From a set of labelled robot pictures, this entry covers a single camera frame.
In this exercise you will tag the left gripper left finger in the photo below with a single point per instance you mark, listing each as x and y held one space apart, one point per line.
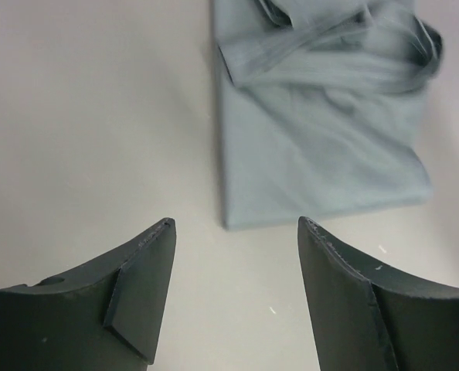
105 314

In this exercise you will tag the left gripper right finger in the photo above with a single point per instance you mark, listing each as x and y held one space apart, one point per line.
368 315

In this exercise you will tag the grey t shirt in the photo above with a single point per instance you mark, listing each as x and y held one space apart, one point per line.
319 104

